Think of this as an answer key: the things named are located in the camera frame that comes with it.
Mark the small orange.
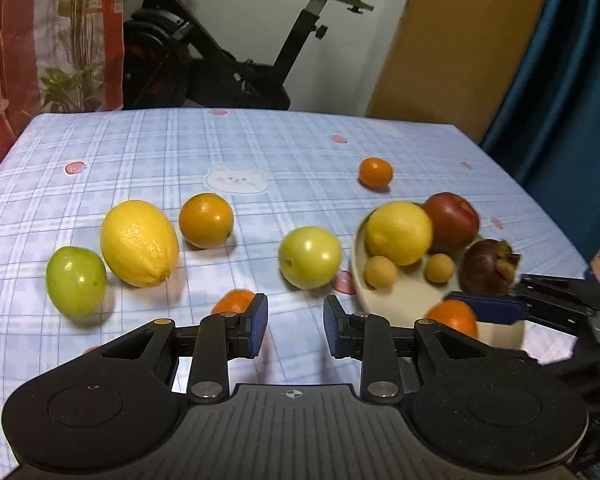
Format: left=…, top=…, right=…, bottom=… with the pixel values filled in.
left=211, top=289, right=257, bottom=316
left=424, top=300, right=479, bottom=340
left=358, top=157, right=394, bottom=191

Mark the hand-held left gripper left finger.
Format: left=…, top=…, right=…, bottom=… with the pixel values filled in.
left=97, top=294, right=270, bottom=403

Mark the blue checked tablecloth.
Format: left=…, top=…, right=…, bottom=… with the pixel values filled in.
left=0, top=107, right=596, bottom=471

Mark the blue curtain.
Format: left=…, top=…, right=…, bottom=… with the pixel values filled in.
left=480, top=0, right=600, bottom=266

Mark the printed backdrop cloth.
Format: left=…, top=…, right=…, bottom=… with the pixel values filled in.
left=0, top=0, right=131, bottom=196

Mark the green jujube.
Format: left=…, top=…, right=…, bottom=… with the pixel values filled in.
left=46, top=246, right=108, bottom=319

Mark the wooden door panel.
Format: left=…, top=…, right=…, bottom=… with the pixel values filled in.
left=365, top=0, right=558, bottom=143

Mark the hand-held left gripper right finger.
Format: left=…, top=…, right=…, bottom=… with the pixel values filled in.
left=322, top=295, right=491, bottom=403

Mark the yellow lemon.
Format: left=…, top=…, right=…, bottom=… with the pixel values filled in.
left=364, top=201, right=434, bottom=267
left=99, top=200, right=180, bottom=288

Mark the red apple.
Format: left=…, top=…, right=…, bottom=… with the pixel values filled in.
left=422, top=192, right=481, bottom=255

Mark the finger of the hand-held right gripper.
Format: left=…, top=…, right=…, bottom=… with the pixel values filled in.
left=444, top=274, right=600, bottom=333

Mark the yellow-green jujube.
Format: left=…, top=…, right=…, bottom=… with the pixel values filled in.
left=278, top=226, right=343, bottom=290

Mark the small tan longan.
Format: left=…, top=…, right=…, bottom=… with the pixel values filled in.
left=425, top=253, right=456, bottom=283
left=364, top=255, right=399, bottom=290

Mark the black exercise bike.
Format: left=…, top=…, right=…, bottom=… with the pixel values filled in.
left=122, top=0, right=383, bottom=111

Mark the dark purple mangosteen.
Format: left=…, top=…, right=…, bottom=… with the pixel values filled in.
left=460, top=239, right=522, bottom=296

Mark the cream plate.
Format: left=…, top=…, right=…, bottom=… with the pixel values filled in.
left=351, top=202, right=528, bottom=348

